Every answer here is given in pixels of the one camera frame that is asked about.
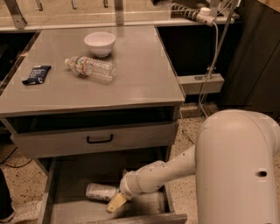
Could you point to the white shoe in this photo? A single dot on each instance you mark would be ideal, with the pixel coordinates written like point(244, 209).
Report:
point(13, 214)

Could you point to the clear water bottle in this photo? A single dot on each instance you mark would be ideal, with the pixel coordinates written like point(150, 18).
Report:
point(97, 69)

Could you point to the grey drawer cabinet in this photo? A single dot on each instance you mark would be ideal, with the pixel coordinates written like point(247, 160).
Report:
point(145, 89)

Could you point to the white bowl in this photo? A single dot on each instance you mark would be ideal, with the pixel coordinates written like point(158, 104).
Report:
point(100, 43)

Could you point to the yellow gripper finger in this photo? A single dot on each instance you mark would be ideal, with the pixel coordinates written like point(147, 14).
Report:
point(117, 201)

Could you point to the blue plastic bottle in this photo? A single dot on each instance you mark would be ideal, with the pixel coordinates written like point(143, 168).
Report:
point(96, 191)

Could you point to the grey metal bracket block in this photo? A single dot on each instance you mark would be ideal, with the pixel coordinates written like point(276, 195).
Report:
point(200, 84)

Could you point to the black drawer handle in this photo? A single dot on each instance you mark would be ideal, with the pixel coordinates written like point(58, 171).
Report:
point(102, 140)

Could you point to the white power strip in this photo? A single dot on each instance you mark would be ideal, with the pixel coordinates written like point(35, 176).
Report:
point(203, 15)

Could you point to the open grey lower drawer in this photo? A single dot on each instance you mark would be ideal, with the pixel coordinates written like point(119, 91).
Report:
point(65, 200)

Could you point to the dark blue snack packet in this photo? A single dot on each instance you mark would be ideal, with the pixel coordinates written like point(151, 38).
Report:
point(37, 75)

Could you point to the closed grey upper drawer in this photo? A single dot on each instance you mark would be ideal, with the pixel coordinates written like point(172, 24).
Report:
point(48, 144)

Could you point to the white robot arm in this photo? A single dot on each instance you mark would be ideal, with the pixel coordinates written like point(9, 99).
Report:
point(232, 161)

